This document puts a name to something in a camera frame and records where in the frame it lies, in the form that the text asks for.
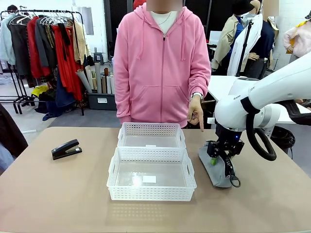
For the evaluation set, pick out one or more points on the black clothes rack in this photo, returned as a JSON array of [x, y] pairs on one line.
[[18, 97]]

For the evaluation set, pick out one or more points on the person's right forearm pink sleeve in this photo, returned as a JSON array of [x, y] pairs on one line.
[[122, 97]]

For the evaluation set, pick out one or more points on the black green-tipped right gripper finger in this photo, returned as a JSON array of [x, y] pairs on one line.
[[228, 161], [213, 160]]

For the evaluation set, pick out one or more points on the brown jacket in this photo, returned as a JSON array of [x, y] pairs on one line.
[[11, 136]]

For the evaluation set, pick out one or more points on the white background table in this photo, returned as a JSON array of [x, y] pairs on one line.
[[219, 85]]

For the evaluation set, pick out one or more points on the small white perforated basket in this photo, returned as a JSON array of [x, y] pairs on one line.
[[150, 128]]

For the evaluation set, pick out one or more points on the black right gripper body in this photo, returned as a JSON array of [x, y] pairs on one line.
[[224, 146]]

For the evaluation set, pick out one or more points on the grey storage bin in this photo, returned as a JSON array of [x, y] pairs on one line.
[[102, 102]]

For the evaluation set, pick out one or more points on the grey zipper pencil pouch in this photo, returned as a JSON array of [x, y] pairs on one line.
[[215, 176]]

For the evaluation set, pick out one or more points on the yellow bag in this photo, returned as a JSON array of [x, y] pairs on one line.
[[40, 90]]

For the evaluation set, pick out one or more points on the mannequin with pink sweater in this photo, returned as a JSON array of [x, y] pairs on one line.
[[300, 38]]

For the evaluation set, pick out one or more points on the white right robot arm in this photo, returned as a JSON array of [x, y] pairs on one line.
[[272, 87]]

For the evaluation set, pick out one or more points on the large white perforated basket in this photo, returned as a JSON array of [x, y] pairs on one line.
[[150, 193]]

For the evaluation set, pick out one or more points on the person in pink hoodie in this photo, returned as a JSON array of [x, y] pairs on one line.
[[160, 72]]

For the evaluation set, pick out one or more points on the person's left hand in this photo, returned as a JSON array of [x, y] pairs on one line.
[[195, 111]]

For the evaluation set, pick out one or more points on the mannequin with white coat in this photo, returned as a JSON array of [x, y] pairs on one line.
[[263, 41]]

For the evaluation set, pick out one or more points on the silver wristwatch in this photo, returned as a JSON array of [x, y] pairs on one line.
[[196, 95]]

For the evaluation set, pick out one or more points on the black hanging scarf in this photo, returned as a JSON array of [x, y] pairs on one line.
[[63, 38]]

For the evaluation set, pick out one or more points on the light blue fluffy coat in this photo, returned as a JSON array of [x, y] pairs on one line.
[[5, 41]]

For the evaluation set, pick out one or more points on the mannequin with beige trench coat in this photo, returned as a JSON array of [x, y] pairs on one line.
[[226, 41]]

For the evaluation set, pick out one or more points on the blue denim garment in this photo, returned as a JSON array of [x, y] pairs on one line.
[[64, 94]]

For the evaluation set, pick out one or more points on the person's left forearm pink sleeve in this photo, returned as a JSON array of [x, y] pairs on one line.
[[200, 82]]

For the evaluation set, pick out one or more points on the dark grey hanging coat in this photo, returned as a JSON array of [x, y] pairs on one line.
[[20, 48]]

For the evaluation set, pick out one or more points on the grey hanging jacket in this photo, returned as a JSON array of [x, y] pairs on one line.
[[45, 46]]

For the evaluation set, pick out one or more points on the black stapler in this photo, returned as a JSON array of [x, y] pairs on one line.
[[65, 149]]

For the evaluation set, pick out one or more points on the grey paper roll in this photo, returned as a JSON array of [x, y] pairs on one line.
[[83, 81]]

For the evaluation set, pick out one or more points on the red hanging dress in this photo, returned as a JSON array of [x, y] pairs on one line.
[[70, 72]]

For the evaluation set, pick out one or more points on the red hanging jacket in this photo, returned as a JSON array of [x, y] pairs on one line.
[[34, 53]]

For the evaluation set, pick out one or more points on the beige hanging garment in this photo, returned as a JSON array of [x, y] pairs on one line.
[[79, 41]]

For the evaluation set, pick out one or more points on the grey stool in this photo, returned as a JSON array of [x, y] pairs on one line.
[[98, 58]]

